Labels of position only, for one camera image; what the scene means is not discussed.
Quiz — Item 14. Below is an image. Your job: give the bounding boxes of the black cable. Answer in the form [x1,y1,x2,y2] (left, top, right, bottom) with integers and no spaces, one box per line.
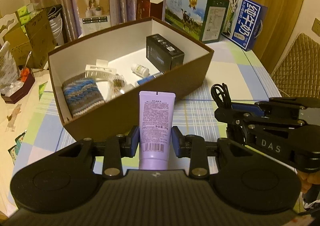
[210,82,233,110]

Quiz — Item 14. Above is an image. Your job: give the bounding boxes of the purple cream tube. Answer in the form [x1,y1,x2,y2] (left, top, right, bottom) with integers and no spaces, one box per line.
[139,91,176,170]

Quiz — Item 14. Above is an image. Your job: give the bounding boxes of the striped knitted sock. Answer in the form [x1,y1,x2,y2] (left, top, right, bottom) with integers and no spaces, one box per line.
[62,73,105,118]

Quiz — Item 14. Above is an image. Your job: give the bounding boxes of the white pill bottle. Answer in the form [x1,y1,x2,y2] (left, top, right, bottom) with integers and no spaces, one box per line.
[131,63,150,78]

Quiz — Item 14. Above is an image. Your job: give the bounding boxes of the white hair claw clip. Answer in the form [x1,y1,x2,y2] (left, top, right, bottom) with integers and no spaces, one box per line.
[85,59,117,80]

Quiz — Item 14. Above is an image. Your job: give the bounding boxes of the black product box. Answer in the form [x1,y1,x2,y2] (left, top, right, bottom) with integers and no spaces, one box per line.
[146,34,184,73]

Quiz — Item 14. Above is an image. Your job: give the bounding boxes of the clear packet with silver item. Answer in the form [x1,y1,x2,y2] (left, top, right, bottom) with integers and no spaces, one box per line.
[109,74,127,92]

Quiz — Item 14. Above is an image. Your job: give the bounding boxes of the person right hand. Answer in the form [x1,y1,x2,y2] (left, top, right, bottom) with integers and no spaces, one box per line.
[297,171,320,193]

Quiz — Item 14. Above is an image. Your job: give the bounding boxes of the checked pastel tablecloth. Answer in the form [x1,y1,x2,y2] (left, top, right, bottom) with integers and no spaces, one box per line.
[7,35,304,207]

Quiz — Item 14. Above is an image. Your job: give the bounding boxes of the large brown cardboard box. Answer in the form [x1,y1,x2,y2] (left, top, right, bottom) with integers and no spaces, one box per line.
[48,17,214,141]

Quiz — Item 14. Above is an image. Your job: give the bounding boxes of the blue milk carton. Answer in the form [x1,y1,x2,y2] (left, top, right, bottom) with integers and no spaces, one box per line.
[222,0,267,51]

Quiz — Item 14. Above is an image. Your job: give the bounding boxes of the green medicine sachets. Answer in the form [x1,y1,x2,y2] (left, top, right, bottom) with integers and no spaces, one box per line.
[8,130,27,164]

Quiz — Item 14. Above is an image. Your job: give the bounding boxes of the small dark wooden tray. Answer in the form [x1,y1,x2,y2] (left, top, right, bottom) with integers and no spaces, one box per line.
[1,67,35,104]

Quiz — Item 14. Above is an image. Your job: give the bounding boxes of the green white milk carton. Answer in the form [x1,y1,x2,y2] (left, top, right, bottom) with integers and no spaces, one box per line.
[164,0,229,43]

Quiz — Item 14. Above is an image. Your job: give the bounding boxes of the white crumpled plastic bag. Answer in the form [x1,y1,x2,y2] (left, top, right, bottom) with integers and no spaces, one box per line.
[0,41,20,89]

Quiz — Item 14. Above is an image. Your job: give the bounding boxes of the brown cardboard carton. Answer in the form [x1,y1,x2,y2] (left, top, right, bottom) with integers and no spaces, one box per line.
[4,9,55,69]

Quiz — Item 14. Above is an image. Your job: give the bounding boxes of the white humidifier box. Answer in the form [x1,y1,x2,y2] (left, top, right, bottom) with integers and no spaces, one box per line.
[77,0,119,35]

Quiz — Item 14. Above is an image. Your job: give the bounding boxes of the dark red gift bag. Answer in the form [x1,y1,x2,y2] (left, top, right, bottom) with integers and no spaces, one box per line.
[136,0,164,20]

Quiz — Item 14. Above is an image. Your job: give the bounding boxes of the stack of white bowls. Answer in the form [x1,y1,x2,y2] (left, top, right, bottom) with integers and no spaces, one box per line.
[46,4,65,46]

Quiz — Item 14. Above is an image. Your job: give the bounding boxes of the green tissue packs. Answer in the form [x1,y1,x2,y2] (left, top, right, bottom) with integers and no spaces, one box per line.
[17,3,41,34]

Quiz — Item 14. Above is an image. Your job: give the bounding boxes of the wall socket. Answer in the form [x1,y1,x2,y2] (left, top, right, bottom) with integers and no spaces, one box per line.
[311,18,320,36]

